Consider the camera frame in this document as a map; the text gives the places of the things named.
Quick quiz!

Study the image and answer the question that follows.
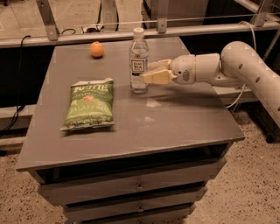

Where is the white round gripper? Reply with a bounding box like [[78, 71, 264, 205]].
[[140, 54, 195, 85]]

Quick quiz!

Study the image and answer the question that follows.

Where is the clear plastic tea bottle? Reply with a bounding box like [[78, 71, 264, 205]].
[[129, 28, 149, 94]]

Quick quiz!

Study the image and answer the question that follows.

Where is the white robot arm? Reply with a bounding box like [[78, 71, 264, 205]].
[[140, 41, 280, 126]]

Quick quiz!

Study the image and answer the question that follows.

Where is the green jalapeno chip bag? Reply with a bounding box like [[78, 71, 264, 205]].
[[60, 78, 115, 131]]

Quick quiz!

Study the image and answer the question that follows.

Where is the orange fruit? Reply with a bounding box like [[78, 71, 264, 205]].
[[90, 41, 104, 58]]

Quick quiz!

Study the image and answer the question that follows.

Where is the grey drawer cabinet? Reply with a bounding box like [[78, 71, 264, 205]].
[[17, 41, 243, 224]]

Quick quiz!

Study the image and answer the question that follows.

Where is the power strip on floor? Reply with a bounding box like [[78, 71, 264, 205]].
[[81, 25, 103, 33]]

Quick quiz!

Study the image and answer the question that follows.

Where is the grey metal railing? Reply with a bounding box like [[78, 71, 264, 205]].
[[0, 0, 280, 48]]

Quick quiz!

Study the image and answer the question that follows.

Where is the white cable at robot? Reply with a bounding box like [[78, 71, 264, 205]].
[[226, 20, 258, 109]]

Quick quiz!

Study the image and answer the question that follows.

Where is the black cable on left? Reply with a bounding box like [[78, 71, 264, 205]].
[[0, 34, 32, 138]]

